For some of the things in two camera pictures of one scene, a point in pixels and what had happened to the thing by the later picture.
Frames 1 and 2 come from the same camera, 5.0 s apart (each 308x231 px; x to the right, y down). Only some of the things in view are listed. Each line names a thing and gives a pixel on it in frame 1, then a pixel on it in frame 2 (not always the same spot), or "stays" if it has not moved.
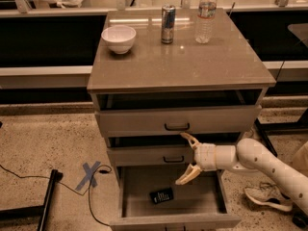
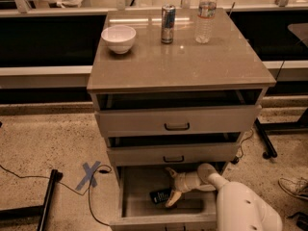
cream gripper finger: x=191 y=173 -> x=173 y=198
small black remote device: x=162 y=195 stays
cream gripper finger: x=193 y=141 -> x=172 y=172
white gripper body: x=204 y=158 -> x=185 y=183
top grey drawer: x=179 y=120 stays
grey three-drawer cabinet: x=158 y=74 stays
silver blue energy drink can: x=167 y=24 stays
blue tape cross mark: x=89 y=175 stays
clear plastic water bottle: x=206 y=15 stays
